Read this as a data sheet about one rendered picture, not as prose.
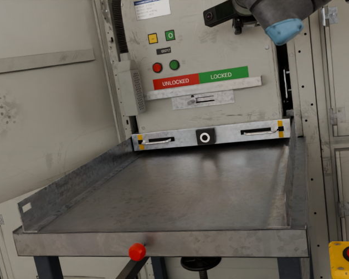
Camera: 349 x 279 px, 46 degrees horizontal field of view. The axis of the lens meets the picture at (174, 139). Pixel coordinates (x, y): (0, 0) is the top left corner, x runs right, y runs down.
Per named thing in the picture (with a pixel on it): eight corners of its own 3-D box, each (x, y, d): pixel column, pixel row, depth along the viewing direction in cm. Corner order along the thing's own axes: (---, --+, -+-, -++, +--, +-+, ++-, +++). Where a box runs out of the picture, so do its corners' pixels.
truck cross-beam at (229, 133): (291, 137, 127) (290, 118, 126) (134, 150, 145) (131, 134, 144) (292, 133, 132) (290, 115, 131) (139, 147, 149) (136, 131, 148)
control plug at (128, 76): (138, 115, 130) (128, 60, 127) (124, 117, 132) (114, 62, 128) (147, 110, 137) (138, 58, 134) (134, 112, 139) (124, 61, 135)
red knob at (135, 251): (143, 263, 76) (140, 247, 75) (128, 263, 77) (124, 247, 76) (152, 251, 80) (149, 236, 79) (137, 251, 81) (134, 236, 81)
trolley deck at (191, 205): (309, 258, 71) (306, 226, 70) (18, 256, 91) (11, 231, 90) (307, 153, 133) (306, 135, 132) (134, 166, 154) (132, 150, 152)
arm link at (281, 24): (322, 13, 90) (293, -26, 91) (281, 41, 89) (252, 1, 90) (311, 26, 98) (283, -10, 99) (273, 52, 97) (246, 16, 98)
